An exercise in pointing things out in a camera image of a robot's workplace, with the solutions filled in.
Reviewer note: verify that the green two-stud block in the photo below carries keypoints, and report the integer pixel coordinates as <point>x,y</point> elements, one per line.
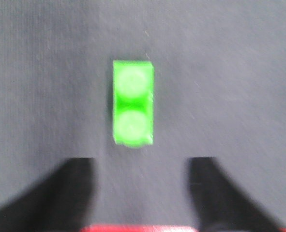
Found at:
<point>133,94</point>

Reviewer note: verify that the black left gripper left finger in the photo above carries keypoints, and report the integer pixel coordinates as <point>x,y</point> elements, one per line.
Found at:
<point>59,203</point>

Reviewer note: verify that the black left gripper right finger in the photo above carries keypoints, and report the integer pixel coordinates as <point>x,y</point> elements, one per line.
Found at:
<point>222,206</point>

